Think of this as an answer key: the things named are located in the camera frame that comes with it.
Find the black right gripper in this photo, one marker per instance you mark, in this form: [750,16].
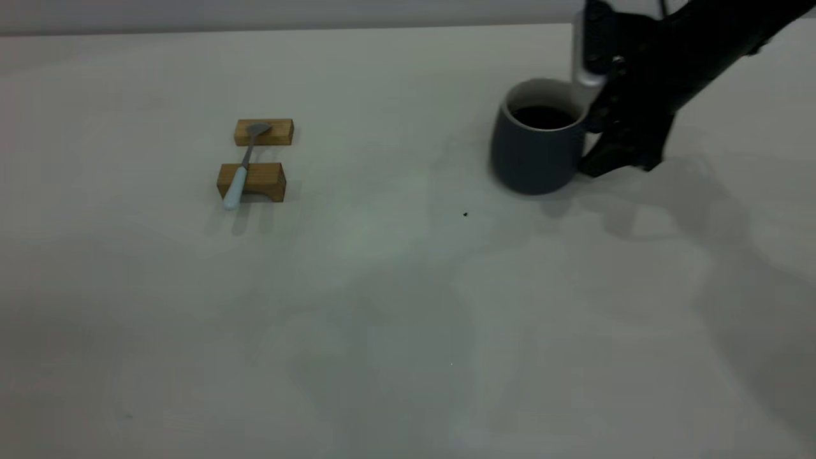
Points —
[644,89]

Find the dark grey ceramic mug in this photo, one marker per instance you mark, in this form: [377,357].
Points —
[535,159]

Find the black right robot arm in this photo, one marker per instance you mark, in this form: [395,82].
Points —
[739,32]

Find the black coffee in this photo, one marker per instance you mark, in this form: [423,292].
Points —
[542,118]

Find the flat wooden block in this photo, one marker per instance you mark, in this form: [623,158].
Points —
[280,134]

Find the arched wooden block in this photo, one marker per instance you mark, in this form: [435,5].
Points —
[268,175]

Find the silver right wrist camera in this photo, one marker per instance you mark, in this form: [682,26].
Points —
[583,64]

